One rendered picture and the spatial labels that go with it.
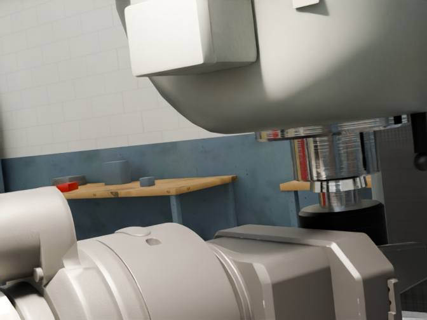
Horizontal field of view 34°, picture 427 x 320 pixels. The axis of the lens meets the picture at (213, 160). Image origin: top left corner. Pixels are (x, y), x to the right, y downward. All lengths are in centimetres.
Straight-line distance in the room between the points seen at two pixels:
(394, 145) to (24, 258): 56
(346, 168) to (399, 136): 41
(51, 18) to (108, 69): 95
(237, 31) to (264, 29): 2
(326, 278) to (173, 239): 7
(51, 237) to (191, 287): 6
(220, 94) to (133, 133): 613
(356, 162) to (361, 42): 9
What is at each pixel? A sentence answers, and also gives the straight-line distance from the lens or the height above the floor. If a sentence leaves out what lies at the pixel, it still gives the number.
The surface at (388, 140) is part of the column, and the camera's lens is 78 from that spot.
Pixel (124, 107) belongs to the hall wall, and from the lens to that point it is 650.
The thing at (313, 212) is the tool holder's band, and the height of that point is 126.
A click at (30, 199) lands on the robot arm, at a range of 28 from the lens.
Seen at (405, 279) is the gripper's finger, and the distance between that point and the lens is 39.
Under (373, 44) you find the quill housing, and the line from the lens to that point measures 30.
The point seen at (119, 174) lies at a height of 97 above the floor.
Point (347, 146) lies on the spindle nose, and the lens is 37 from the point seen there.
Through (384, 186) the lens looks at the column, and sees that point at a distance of 79.
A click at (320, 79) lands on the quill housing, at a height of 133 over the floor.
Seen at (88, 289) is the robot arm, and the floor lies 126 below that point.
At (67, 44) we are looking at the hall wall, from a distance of 706.
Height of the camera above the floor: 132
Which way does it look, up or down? 3 degrees down
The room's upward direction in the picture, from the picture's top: 7 degrees counter-clockwise
